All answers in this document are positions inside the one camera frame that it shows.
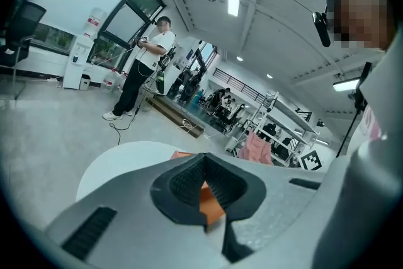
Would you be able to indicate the orange wooden organiser box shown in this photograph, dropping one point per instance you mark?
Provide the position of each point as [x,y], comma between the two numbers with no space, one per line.
[211,204]

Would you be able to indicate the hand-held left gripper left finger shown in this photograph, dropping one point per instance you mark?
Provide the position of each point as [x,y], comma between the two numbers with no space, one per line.
[135,217]

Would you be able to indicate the small white waste bin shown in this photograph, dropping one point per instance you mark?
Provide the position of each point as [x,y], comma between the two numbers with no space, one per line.
[85,82]

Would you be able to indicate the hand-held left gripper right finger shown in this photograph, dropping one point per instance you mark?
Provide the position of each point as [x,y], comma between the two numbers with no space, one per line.
[270,198]

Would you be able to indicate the black office chair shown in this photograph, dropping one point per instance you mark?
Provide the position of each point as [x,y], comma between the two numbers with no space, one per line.
[19,31]

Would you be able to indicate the person's head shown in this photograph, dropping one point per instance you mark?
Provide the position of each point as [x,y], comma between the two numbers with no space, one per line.
[362,12]

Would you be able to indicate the white water dispenser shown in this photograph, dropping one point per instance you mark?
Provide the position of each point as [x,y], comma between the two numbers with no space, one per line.
[77,60]

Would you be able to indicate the round white table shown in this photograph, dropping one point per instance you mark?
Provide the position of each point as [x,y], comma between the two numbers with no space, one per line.
[126,160]

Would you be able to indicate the person's white pink-print T-shirt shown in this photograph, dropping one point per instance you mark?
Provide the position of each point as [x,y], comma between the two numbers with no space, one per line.
[374,82]

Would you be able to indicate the clear water jug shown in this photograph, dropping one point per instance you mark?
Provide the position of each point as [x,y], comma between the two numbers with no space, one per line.
[121,82]
[108,82]

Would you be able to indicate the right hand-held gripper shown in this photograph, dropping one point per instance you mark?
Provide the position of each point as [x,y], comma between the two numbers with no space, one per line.
[311,161]

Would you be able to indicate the black head-worn camera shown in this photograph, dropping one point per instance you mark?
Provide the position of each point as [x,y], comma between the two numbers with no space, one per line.
[321,29]

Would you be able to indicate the pink jacket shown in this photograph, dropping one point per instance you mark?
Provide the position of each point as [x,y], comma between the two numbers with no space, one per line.
[256,148]

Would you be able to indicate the black tripod stand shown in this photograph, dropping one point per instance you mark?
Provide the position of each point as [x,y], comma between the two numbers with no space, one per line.
[359,97]

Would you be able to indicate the brown wooden platform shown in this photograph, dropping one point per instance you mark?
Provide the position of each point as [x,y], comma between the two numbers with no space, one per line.
[176,118]

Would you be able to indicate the small white floor appliance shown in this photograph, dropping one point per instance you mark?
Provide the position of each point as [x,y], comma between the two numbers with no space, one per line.
[231,143]

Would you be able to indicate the white metal shelf rack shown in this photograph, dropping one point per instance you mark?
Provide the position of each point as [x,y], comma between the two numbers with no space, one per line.
[283,110]

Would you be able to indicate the black mezzanine railing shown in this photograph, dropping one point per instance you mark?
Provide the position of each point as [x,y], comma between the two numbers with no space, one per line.
[239,85]

